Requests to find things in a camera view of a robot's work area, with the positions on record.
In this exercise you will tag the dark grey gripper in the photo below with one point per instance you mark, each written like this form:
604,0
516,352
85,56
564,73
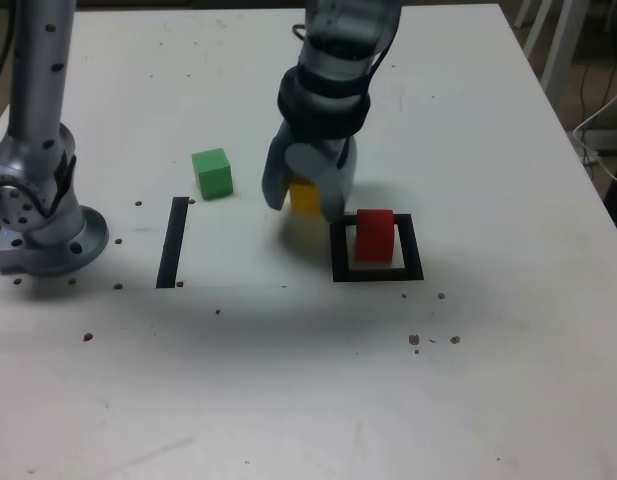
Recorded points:
328,149

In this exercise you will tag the yellow cube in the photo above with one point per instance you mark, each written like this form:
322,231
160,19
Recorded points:
305,197

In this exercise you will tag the red cube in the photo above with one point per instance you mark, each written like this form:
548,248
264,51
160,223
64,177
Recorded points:
374,235

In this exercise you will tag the green cube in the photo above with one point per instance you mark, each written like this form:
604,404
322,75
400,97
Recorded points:
213,172

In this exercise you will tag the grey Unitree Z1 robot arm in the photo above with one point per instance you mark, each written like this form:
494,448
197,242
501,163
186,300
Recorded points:
38,75

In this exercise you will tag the black tape square outline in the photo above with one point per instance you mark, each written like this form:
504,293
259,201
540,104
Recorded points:
378,275

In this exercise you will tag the black tape strip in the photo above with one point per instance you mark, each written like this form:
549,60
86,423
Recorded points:
172,240

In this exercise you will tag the white furniture frame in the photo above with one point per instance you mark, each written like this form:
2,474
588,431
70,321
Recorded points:
562,40

